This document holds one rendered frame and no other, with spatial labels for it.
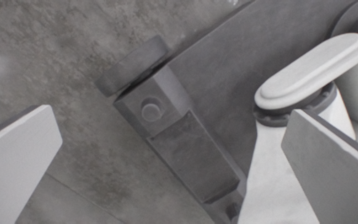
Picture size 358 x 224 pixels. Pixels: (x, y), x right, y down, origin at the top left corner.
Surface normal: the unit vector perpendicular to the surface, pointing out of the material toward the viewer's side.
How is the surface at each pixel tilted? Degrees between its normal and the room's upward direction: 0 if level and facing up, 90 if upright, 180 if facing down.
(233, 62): 0
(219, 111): 0
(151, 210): 0
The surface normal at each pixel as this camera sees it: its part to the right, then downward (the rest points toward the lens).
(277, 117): -0.57, -0.76
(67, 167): 0.07, 0.32
